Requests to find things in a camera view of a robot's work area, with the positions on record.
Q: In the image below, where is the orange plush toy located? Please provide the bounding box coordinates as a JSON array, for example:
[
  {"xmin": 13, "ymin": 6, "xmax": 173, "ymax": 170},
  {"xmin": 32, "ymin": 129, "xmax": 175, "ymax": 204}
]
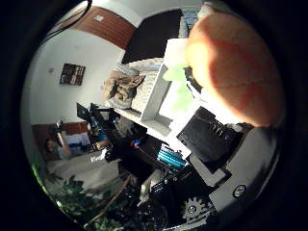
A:
[{"xmin": 161, "ymin": 12, "xmax": 287, "ymax": 128}]

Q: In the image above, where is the white open container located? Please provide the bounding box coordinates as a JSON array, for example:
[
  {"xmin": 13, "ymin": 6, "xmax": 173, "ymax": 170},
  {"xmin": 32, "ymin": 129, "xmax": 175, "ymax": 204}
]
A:
[{"xmin": 140, "ymin": 38, "xmax": 201, "ymax": 138}]

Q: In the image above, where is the teal ribbed black device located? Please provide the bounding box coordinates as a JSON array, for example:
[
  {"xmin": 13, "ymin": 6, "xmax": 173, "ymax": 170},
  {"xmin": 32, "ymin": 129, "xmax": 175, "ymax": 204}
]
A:
[{"xmin": 156, "ymin": 143, "xmax": 188, "ymax": 170}]

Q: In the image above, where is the brown crumpled cloth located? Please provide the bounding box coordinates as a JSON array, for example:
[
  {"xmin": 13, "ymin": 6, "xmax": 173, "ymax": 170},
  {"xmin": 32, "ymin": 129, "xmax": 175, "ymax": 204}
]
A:
[{"xmin": 101, "ymin": 69, "xmax": 146, "ymax": 102}]

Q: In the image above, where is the black tripod rig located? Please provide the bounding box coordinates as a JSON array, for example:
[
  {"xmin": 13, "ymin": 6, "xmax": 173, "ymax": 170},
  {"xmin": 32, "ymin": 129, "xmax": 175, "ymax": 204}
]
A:
[{"xmin": 76, "ymin": 101, "xmax": 122, "ymax": 152}]

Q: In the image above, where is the black flat screen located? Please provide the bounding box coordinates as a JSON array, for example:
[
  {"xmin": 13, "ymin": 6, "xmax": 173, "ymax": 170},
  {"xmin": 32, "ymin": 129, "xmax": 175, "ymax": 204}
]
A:
[{"xmin": 120, "ymin": 8, "xmax": 184, "ymax": 65}]

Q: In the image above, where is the green leafy plant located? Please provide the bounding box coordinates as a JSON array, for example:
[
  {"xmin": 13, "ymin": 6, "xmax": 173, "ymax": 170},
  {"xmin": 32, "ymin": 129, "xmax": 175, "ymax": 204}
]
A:
[{"xmin": 43, "ymin": 174, "xmax": 130, "ymax": 231}]

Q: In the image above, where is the seated person in light shirt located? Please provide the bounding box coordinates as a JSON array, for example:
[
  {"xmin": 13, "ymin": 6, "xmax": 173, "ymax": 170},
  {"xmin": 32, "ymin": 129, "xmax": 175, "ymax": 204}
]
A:
[{"xmin": 42, "ymin": 137, "xmax": 72, "ymax": 162}]

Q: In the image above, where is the framed wall picture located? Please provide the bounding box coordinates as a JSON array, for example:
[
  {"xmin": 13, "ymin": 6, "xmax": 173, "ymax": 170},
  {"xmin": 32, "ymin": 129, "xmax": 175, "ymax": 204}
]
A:
[{"xmin": 59, "ymin": 63, "xmax": 87, "ymax": 87}]

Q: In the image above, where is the black cable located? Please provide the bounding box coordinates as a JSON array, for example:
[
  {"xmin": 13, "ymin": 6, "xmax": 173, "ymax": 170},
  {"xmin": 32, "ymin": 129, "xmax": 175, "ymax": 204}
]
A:
[{"xmin": 43, "ymin": 0, "xmax": 93, "ymax": 43}]

